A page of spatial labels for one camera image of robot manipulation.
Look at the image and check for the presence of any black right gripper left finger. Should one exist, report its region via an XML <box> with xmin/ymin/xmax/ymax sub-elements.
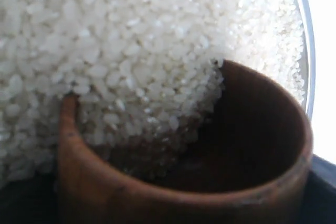
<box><xmin>1</xmin><ymin>175</ymin><xmax>58</xmax><ymax>223</ymax></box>

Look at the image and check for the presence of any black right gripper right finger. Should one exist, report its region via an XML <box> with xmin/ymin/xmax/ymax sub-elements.
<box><xmin>301</xmin><ymin>155</ymin><xmax>335</xmax><ymax>224</ymax></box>

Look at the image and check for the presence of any brown wooden cup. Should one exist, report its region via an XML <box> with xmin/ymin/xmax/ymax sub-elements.
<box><xmin>58</xmin><ymin>61</ymin><xmax>313</xmax><ymax>223</ymax></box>

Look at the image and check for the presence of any round metal rice tray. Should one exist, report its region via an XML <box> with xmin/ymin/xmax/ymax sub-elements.
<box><xmin>1</xmin><ymin>0</ymin><xmax>313</xmax><ymax>187</ymax></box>

